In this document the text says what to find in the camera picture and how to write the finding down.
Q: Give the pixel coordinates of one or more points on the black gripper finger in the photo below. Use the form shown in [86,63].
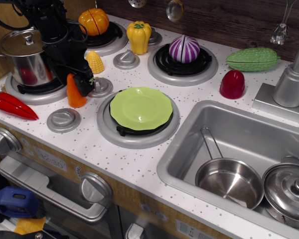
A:
[84,80]

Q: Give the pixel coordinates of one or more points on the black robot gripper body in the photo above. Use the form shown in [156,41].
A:
[67,53]

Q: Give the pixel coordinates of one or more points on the orange toy carrot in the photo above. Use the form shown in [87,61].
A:
[75,99]

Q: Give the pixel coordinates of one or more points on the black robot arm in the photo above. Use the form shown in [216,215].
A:
[46,16]

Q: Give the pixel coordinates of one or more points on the green plastic plate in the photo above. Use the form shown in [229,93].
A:
[141,108]

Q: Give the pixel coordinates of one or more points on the grey stove knob middle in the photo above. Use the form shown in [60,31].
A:
[102,88]

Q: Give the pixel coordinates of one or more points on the grey stove knob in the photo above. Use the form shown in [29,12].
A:
[102,88]
[126,60]
[155,38]
[63,120]

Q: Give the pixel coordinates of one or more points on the yellow toy corn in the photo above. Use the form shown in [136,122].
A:
[95,62]

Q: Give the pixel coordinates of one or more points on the orange toy pumpkin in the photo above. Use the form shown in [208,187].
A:
[95,21]

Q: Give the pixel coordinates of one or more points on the steel pot with lid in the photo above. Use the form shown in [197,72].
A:
[24,55]

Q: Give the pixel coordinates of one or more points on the grey stove knob front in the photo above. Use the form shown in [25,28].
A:
[63,120]

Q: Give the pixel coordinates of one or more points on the grey stove knob back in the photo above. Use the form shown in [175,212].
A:
[126,60]

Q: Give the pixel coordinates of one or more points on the back left burner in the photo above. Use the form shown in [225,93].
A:
[110,42]

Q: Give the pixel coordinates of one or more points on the burner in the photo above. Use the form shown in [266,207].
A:
[33,99]
[108,129]
[110,42]
[166,70]

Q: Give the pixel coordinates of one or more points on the front centre burner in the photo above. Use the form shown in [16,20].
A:
[108,129]

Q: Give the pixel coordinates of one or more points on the front left burner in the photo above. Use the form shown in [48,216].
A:
[33,99]

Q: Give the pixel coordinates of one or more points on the yellow toy bell pepper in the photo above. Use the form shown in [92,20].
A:
[138,34]

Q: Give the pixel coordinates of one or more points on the back right burner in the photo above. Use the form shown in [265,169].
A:
[166,70]

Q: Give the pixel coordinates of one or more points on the hanging slotted steel spoon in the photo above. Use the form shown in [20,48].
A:
[137,3]

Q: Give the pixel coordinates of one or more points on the grey stove knob rear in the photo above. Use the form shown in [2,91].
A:
[155,38]

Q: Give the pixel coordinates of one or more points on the red toy chili pepper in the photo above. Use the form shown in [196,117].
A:
[13,106]

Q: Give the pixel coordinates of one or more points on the grey oven knob left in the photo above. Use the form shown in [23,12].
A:
[8,142]

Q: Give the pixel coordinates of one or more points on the grey oven knob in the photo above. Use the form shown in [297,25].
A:
[93,188]
[8,142]

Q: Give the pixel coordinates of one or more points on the purple white toy onion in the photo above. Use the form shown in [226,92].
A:
[184,49]

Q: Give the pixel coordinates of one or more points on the grey oven knob right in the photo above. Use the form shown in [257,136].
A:
[93,188]

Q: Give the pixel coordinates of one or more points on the hanging steel ladle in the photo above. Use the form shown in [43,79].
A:
[175,10]

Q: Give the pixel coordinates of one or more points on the blue clamp tool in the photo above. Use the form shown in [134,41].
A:
[18,203]

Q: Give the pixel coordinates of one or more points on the dark red toy pepper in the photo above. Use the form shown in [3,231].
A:
[232,85]

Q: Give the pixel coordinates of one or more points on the yellow cloth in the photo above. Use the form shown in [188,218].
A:
[26,226]

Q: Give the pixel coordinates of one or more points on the green toy bitter gourd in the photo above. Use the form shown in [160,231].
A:
[253,59]

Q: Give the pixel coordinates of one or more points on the grey toy sink basin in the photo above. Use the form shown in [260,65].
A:
[213,129]

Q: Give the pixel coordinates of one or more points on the steel saucepan in sink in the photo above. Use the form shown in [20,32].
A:
[228,178]

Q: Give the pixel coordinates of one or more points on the hanging steel whisk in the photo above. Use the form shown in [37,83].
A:
[280,33]

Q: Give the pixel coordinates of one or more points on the grey toy faucet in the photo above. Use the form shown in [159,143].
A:
[281,100]

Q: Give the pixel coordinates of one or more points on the steel lidded pot in sink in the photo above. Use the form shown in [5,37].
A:
[281,191]

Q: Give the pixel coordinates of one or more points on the grey oven door handle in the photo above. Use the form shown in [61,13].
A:
[63,197]

